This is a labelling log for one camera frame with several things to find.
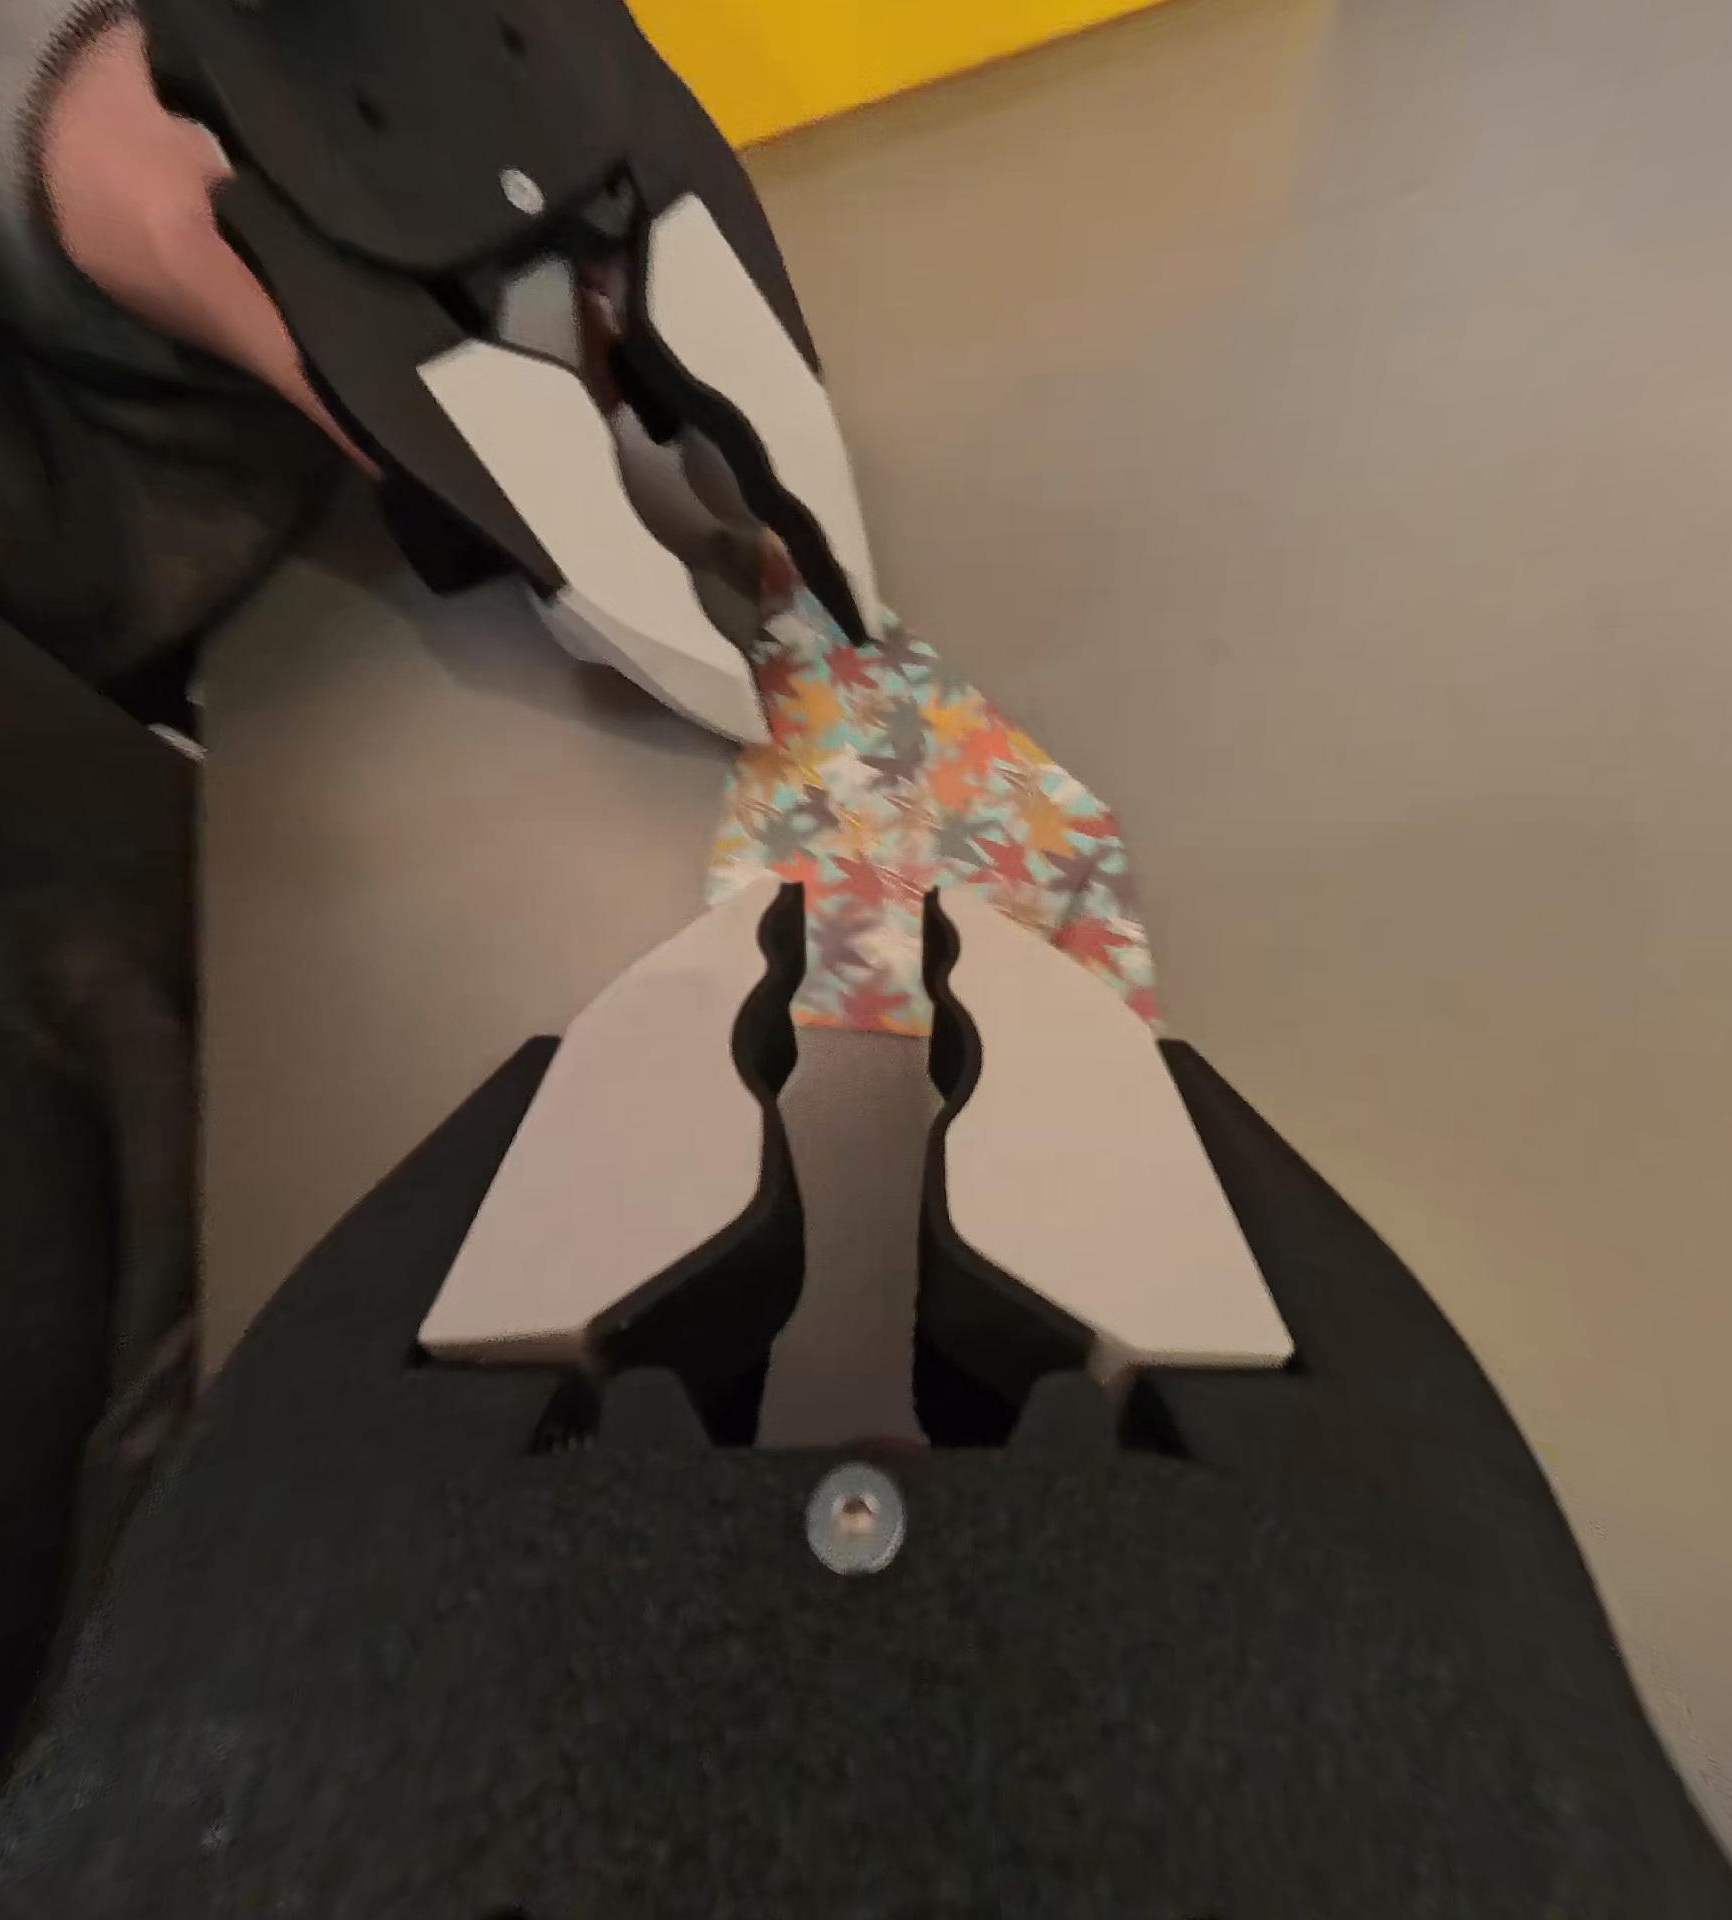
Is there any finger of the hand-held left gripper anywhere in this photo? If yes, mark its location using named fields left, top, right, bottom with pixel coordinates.
left=415, top=257, right=776, bottom=748
left=621, top=193, right=878, bottom=650

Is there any yellow plastic bin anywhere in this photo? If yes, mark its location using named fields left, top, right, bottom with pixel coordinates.
left=627, top=0, right=1174, bottom=150

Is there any person's left hand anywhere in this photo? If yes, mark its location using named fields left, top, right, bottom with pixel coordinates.
left=40, top=21, right=387, bottom=481

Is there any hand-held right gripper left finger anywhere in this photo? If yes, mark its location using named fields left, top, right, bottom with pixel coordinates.
left=415, top=882, right=811, bottom=1453

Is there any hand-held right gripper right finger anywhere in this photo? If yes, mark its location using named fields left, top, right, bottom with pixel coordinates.
left=910, top=885, right=1297, bottom=1453

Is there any leaf-patterned teal origami paper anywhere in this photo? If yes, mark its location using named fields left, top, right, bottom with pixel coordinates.
left=705, top=586, right=1168, bottom=1041

